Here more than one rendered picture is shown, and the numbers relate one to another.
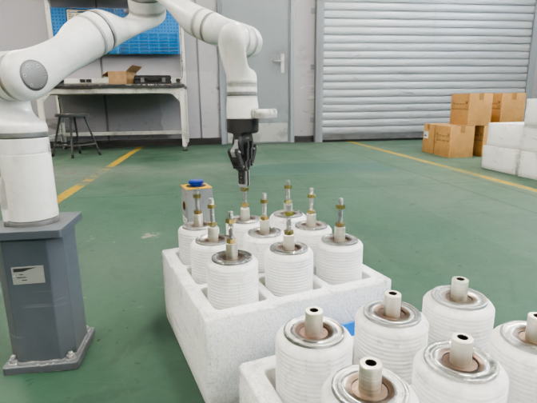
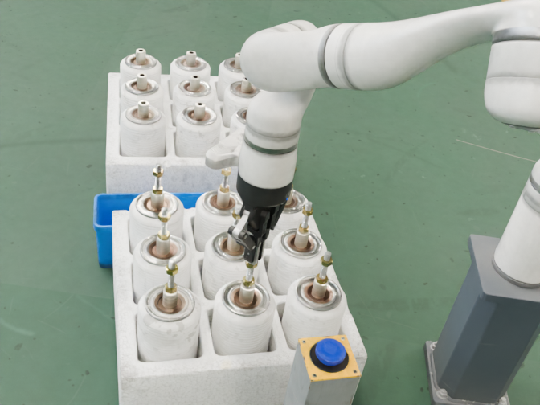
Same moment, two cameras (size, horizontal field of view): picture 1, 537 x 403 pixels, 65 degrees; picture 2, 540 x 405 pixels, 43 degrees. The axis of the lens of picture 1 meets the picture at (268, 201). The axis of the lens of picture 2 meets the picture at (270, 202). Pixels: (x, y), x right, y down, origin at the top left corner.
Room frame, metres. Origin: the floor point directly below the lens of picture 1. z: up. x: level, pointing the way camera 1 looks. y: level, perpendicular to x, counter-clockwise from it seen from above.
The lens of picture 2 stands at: (1.74, 0.15, 1.02)
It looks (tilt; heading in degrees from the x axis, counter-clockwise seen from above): 38 degrees down; 186
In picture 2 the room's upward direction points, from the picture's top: 9 degrees clockwise
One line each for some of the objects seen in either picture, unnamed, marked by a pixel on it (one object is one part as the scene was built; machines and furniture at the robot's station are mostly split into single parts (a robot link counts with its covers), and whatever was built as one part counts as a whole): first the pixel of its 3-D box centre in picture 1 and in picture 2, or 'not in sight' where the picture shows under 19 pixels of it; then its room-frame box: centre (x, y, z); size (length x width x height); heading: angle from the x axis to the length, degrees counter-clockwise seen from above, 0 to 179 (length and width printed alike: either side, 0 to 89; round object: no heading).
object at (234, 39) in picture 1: (238, 60); (284, 84); (1.00, 0.06, 0.62); 0.09 x 0.07 x 0.15; 148
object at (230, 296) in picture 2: (245, 219); (246, 298); (1.01, 0.06, 0.25); 0.08 x 0.08 x 0.01
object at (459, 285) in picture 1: (459, 289); (143, 109); (0.56, -0.27, 0.26); 0.02 x 0.02 x 0.03
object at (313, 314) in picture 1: (313, 321); not in sight; (0.48, -0.05, 0.26); 0.02 x 0.02 x 0.03
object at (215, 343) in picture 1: (265, 299); (225, 311); (0.90, 0.01, 0.09); 0.39 x 0.39 x 0.18; 24
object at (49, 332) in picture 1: (44, 289); (489, 328); (0.84, 0.48, 0.15); 0.15 x 0.15 x 0.30; 8
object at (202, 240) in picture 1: (212, 240); (300, 243); (0.85, 0.12, 0.25); 0.08 x 0.08 x 0.01
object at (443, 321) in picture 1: (453, 353); (142, 150); (0.56, -0.27, 0.16); 0.10 x 0.10 x 0.18
